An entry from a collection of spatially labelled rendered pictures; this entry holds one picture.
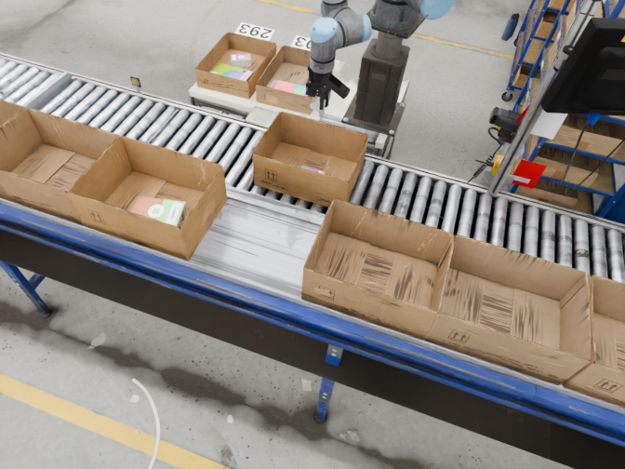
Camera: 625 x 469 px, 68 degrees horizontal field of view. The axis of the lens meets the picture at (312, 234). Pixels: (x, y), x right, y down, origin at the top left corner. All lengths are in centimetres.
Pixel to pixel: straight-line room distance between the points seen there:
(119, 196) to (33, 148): 43
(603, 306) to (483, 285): 36
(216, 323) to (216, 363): 63
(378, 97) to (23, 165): 145
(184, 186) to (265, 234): 37
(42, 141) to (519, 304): 182
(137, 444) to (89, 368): 44
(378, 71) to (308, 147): 44
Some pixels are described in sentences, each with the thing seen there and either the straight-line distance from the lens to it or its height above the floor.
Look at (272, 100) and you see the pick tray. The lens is 230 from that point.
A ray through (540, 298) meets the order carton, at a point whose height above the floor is 89.
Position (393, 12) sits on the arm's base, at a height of 128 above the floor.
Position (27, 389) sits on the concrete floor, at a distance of 252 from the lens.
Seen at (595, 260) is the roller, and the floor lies 74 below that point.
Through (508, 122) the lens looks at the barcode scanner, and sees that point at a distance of 192.
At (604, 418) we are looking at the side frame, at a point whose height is 91.
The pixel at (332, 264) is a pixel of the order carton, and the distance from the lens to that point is 151.
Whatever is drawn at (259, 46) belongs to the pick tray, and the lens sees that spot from 266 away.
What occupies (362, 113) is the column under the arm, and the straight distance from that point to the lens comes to 224.
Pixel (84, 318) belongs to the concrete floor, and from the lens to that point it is 259.
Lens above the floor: 212
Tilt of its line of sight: 52 degrees down
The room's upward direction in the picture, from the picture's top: 5 degrees clockwise
